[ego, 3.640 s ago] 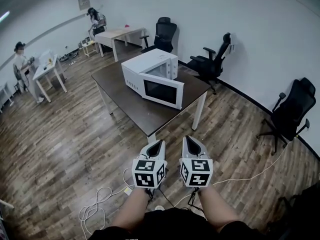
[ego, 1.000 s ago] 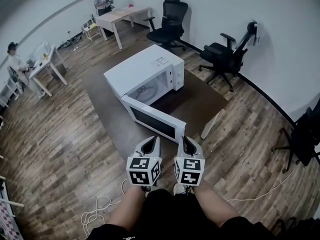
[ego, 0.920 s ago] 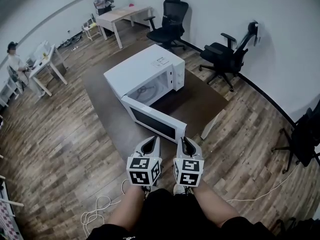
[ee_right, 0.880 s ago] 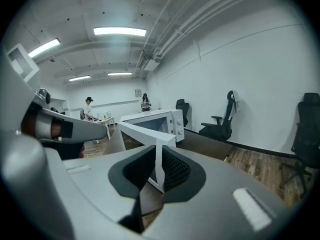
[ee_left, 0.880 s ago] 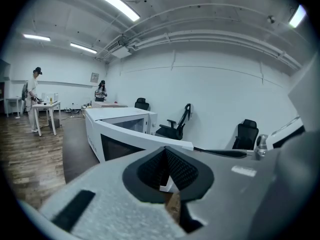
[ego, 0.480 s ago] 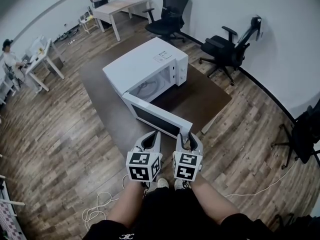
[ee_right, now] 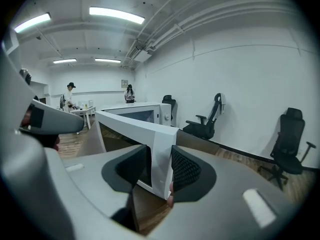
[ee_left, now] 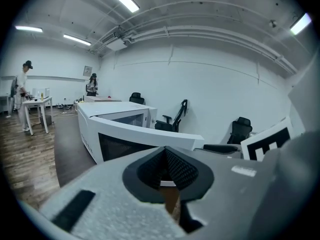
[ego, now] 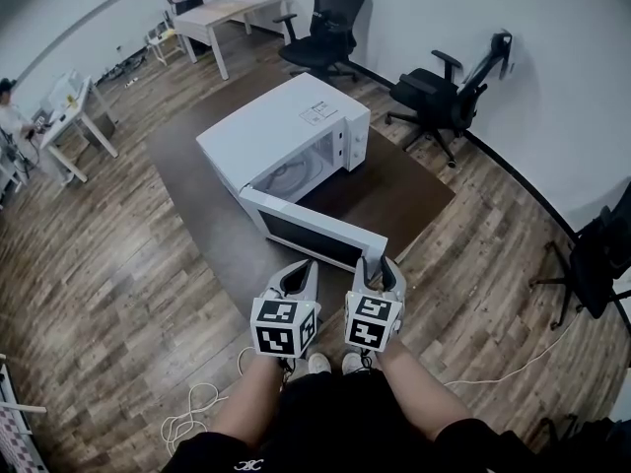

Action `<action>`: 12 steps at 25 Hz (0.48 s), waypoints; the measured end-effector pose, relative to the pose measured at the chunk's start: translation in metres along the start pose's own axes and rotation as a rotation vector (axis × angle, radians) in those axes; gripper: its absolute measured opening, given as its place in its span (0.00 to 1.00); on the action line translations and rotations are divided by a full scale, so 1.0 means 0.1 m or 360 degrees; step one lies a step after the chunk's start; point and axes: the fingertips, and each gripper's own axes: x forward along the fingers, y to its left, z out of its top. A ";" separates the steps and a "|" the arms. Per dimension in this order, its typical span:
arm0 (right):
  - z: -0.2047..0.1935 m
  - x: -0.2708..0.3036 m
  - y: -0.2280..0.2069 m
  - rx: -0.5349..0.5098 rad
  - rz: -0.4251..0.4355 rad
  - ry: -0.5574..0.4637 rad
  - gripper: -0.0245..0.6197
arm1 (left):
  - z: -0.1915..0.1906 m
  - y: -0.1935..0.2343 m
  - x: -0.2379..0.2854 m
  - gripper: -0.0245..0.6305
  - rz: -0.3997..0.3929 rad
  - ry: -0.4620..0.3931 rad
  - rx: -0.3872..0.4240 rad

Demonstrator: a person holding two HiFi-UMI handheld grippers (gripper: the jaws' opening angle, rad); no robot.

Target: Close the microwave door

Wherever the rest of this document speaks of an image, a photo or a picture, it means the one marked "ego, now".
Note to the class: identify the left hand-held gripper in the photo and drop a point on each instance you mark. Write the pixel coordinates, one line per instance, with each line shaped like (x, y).
(276, 330)

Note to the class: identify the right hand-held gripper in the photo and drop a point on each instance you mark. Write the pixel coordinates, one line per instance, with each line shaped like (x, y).
(367, 320)

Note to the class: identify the white microwave door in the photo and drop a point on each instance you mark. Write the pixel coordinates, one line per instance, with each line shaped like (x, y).
(276, 210)

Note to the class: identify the person's left forearm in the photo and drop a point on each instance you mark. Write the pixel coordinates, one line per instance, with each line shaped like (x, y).
(246, 402)

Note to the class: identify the person's right forearm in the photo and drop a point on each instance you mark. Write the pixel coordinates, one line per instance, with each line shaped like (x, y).
(419, 392)

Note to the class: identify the glass microwave turntable plate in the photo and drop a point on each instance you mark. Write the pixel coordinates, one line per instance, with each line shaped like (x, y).
(291, 178)

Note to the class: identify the white microwave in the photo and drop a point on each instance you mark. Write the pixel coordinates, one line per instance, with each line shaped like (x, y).
(276, 121)

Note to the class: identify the person's white left shoe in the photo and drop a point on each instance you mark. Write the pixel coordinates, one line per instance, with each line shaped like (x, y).
(319, 362)

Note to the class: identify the person's white shoe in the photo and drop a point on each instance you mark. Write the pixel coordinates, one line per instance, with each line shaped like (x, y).
(319, 362)
(352, 363)

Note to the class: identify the person's white right shoe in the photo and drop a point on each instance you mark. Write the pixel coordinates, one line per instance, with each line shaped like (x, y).
(352, 363)

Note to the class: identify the dark brown table white legs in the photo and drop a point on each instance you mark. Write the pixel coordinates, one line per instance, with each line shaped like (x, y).
(207, 215)

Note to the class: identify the person's black clothing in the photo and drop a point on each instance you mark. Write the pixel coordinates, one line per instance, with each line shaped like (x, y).
(355, 431)

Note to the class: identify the black office chair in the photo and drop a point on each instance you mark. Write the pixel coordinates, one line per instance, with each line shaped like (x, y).
(429, 96)
(596, 264)
(325, 37)

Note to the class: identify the small white side table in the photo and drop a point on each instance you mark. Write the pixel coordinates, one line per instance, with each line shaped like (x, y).
(161, 41)

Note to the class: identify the light wooden desk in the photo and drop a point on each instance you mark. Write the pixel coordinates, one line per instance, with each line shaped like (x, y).
(222, 10)

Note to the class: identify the white desk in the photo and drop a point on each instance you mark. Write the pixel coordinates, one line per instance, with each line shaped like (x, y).
(74, 109)

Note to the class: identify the white box appliance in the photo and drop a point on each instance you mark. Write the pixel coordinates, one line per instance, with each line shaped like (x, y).
(63, 89)

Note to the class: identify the low white table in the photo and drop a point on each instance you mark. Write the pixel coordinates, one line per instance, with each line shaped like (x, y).
(10, 175)

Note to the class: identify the white frame checkered table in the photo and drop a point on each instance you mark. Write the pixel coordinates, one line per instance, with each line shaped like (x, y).
(15, 426)

